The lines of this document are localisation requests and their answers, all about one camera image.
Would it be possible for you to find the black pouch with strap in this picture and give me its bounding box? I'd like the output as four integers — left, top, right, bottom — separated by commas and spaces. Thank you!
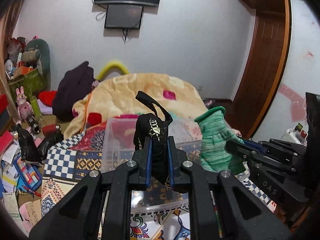
133, 91, 173, 185

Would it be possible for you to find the green knitted glove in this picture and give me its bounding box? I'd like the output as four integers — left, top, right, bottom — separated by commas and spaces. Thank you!
195, 106, 246, 175

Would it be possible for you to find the clear plastic storage box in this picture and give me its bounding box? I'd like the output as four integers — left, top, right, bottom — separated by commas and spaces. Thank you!
101, 115, 208, 213

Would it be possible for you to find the patterned patchwork table cloth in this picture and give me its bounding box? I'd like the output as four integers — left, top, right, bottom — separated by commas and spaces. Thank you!
39, 125, 277, 240

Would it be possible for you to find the yellow floral blanket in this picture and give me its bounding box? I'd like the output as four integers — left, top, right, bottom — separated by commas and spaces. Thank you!
64, 73, 207, 139

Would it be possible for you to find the red cylinder bottle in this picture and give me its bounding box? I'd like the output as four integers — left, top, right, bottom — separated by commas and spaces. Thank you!
42, 124, 61, 137

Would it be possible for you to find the colourful pencil case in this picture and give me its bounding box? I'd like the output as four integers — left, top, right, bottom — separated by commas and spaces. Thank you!
13, 157, 42, 191

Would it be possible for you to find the dark purple backpack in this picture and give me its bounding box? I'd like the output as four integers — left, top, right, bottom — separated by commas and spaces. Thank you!
52, 61, 95, 122

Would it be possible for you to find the yellow fuzzy hoop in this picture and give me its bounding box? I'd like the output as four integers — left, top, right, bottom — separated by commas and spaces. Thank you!
95, 60, 130, 81

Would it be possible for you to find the pink bunny plush toy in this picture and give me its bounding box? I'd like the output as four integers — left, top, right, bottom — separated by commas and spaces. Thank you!
16, 86, 33, 121

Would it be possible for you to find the green plush toy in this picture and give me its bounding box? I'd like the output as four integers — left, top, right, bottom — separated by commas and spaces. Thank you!
21, 38, 50, 76

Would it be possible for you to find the brown wooden wardrobe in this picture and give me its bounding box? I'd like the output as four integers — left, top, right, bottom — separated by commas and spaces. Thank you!
227, 0, 291, 139

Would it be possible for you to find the small dark wall monitor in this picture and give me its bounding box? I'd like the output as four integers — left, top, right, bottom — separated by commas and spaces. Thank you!
104, 4, 144, 29

